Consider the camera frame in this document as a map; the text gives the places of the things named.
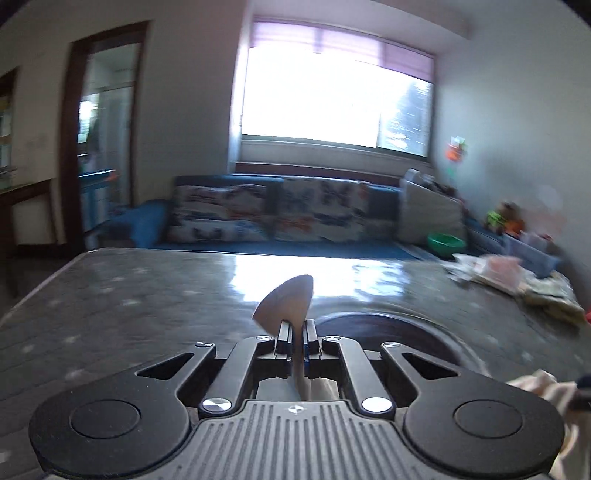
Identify purple roller blind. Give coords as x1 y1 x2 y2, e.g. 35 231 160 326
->
249 18 437 84

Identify green plastic basin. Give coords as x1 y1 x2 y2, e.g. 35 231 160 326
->
427 232 466 259

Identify blue storage box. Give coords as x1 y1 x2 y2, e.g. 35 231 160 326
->
501 231 564 278

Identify blue sofa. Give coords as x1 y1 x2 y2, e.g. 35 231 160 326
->
104 173 509 259

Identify large window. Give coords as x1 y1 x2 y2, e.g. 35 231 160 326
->
239 44 435 158

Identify colourful toys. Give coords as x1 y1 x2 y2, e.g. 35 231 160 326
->
485 200 527 236

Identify pile of plastic bags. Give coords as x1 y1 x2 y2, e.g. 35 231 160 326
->
443 251 587 326

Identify dark wooden door frame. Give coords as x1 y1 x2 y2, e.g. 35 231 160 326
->
58 21 152 252

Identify round dark table insert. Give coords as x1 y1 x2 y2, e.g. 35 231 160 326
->
318 313 483 372

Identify patterned sofa cushion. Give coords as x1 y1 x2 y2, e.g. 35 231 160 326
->
166 184 273 244
273 178 399 243

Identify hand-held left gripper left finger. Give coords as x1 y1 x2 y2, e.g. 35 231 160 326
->
136 319 295 416

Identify colourful wall decoration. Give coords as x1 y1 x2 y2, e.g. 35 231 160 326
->
444 135 469 178

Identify grey cardboard box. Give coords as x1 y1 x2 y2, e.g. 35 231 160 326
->
398 168 468 247

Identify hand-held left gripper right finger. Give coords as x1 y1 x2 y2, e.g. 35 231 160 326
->
302 318 463 414

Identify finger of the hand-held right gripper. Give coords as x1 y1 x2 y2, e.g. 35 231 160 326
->
570 375 591 411

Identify beige garment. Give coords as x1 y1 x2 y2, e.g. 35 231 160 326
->
252 274 591 480

